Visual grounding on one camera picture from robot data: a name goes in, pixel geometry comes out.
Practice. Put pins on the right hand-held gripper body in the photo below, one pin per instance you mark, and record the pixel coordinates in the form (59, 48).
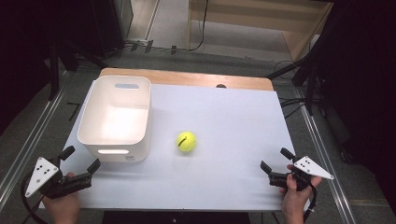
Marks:
(300, 174)

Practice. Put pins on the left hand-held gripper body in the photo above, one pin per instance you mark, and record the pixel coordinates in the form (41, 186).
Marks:
(46, 179)

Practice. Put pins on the white plastic storage bin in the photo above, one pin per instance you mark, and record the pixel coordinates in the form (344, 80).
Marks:
(116, 119)

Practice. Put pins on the yellow tennis ball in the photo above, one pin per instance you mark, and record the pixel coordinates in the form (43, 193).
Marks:
(186, 141)

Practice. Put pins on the person's right hand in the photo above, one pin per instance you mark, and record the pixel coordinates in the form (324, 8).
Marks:
(295, 199)

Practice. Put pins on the person's left hand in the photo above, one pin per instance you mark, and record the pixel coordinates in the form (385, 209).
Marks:
(62, 207)

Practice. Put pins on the white table mat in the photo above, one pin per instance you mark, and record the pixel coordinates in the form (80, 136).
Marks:
(218, 140)

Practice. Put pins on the black stand legs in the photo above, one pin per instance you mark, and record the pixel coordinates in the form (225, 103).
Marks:
(303, 74)

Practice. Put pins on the dark metal stand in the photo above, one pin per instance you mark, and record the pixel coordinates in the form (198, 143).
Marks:
(54, 71)

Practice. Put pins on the wooden table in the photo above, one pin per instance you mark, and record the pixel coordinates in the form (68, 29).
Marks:
(186, 77)

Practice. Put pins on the light wooden shelf unit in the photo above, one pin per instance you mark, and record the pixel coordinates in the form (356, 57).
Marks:
(249, 28)

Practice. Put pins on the dark cabinet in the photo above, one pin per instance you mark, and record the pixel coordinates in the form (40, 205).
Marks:
(107, 25)

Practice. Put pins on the metal floor rail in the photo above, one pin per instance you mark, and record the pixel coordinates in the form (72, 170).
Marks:
(327, 161)
(29, 141)

